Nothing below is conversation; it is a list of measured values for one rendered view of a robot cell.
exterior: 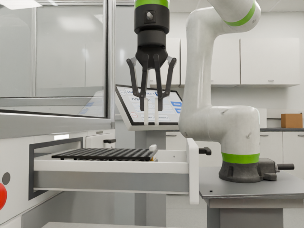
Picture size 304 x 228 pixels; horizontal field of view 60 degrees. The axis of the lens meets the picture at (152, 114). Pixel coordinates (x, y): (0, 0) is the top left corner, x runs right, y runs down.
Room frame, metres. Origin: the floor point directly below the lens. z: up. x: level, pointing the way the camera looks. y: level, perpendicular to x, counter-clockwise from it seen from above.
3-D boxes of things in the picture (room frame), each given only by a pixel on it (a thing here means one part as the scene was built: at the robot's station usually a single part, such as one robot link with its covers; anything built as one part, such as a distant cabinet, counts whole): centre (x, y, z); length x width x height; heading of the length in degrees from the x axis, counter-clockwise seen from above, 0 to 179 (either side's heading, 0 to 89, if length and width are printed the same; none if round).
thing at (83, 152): (0.66, 0.10, 0.87); 0.22 x 0.18 x 0.06; 84
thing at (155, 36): (0.68, 0.00, 1.16); 0.08 x 0.07 x 0.09; 84
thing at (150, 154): (0.65, 0.00, 0.90); 0.18 x 0.02 x 0.01; 174
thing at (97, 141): (0.99, 0.19, 0.87); 0.29 x 0.02 x 0.11; 174
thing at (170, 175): (0.67, 0.11, 0.86); 0.40 x 0.26 x 0.06; 84
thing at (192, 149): (0.64, -0.10, 0.87); 0.29 x 0.02 x 0.11; 174
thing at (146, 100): (0.68, 0.01, 1.00); 0.03 x 0.01 x 0.07; 174
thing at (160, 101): (0.67, -0.03, 1.03); 0.03 x 0.01 x 0.05; 84
